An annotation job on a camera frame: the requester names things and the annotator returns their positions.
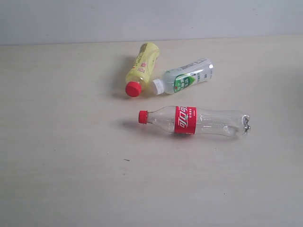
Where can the clear cola bottle red label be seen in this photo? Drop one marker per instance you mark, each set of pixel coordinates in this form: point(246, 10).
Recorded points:
point(190, 120)

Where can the clear bottle green label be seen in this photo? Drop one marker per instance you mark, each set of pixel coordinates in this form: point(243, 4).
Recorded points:
point(175, 80)

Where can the yellow bottle red cap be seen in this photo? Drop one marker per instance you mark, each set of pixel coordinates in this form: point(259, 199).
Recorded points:
point(138, 78)

